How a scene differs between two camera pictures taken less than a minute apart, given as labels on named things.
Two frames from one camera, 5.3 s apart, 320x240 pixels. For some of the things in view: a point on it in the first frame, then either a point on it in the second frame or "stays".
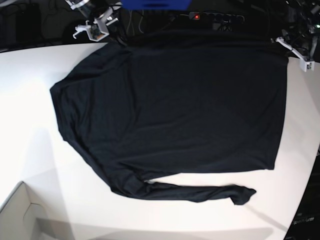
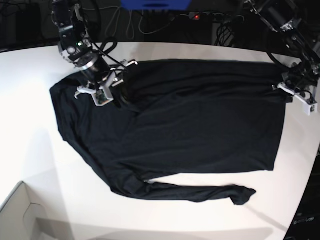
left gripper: (98, 30) → (100, 77)
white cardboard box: (18, 215) stays
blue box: (155, 5) stays
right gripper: (309, 63) → (301, 83)
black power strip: (217, 16) stays
